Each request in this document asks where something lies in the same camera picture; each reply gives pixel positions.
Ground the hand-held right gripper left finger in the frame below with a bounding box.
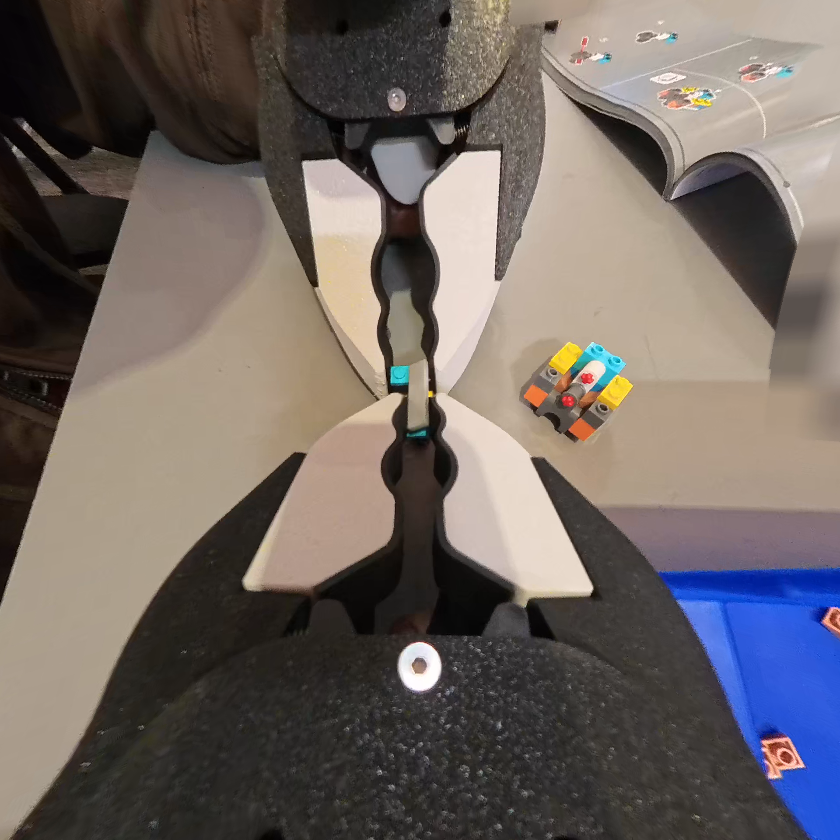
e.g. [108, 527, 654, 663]
[243, 395, 403, 611]

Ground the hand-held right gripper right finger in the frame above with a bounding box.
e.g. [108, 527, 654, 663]
[433, 391, 595, 611]

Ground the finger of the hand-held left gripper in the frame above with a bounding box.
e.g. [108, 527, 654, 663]
[302, 156, 389, 401]
[422, 148, 504, 396]

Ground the multicoloured brick model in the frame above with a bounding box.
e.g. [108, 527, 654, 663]
[520, 341, 635, 442]

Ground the grey plate brick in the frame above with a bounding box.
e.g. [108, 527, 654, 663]
[406, 359, 432, 438]

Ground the blue storage bin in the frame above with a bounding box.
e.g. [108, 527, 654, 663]
[658, 568, 840, 840]

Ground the pile of bricks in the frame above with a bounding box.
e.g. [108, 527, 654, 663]
[758, 607, 840, 782]

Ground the person's left forearm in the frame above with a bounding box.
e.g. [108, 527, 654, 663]
[39, 0, 280, 165]

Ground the person's left hand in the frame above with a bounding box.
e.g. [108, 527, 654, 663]
[386, 200, 422, 242]

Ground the brick instruction booklet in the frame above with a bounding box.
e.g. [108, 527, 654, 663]
[541, 18, 840, 329]

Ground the person in brown jacket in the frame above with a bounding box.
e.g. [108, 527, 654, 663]
[0, 0, 142, 592]

